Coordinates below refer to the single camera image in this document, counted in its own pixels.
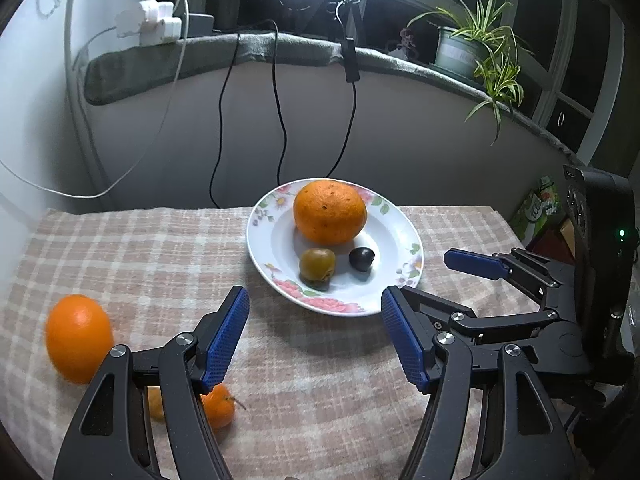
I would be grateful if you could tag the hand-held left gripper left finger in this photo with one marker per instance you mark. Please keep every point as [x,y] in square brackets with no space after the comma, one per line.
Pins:
[225,340]

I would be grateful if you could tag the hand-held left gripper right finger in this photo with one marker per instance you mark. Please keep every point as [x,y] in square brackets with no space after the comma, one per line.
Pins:
[405,340]

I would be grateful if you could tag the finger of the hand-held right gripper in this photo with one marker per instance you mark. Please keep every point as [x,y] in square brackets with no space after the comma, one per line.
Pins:
[475,262]
[500,327]

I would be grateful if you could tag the small tangerine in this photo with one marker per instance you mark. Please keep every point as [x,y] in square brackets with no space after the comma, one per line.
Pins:
[220,405]

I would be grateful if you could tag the floral white plate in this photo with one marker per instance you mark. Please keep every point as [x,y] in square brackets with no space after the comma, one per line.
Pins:
[385,240]

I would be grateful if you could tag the large smooth orange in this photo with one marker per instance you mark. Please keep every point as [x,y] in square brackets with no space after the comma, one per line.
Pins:
[77,335]

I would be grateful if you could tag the green printed packet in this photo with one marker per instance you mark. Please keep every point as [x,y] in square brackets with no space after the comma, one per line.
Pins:
[540,205]

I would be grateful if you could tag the dark plum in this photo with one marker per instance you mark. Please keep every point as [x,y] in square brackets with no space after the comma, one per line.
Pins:
[361,259]

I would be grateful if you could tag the small yellow fruit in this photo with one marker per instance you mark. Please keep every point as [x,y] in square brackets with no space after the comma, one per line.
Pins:
[156,405]

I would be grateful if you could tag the checked beige tablecloth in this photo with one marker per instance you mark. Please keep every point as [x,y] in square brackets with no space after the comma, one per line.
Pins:
[150,260]

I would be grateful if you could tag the green-brown round fruit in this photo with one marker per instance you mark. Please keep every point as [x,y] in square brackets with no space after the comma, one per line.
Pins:
[317,267]

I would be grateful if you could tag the large spotted orange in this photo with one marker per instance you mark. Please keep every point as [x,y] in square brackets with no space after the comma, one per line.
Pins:
[330,212]

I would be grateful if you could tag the potted spider plant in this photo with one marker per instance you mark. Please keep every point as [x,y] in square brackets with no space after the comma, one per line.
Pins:
[457,55]

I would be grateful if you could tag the small purple plant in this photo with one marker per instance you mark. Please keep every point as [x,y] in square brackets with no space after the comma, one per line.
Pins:
[404,40]

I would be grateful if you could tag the grey power adapter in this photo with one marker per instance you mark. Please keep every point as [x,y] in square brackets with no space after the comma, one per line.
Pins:
[201,25]

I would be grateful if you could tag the white power strip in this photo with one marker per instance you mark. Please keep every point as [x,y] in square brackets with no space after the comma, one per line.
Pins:
[132,30]

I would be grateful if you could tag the black inline switch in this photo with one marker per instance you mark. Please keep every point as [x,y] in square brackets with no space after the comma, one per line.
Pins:
[351,60]

